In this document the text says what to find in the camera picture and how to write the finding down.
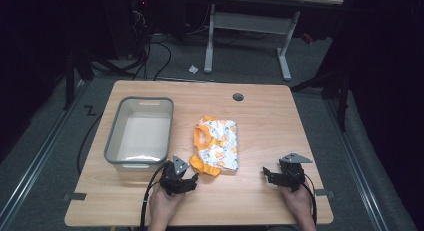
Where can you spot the white paper scrap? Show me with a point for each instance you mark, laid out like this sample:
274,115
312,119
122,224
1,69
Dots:
193,69

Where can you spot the white bin with grey rim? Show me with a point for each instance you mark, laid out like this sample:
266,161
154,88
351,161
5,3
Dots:
141,134

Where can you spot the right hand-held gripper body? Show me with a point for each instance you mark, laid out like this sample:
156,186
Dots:
292,172

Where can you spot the grey table bracket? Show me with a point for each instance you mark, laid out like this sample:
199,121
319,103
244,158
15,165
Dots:
325,193
75,196

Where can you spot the folded orange and white garment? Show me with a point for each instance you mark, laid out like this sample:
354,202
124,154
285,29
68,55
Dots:
218,144

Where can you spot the round grey table grommet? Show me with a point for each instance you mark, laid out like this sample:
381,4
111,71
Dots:
238,97

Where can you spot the black metal stand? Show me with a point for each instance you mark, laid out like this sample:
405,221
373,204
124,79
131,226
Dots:
341,91
70,74

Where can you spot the white-legged desk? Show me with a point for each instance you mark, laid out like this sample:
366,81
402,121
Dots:
250,22

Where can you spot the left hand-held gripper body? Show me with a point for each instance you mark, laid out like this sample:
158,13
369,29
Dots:
170,179

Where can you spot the metal floor rail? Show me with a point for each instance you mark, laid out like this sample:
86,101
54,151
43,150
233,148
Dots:
356,164
36,161

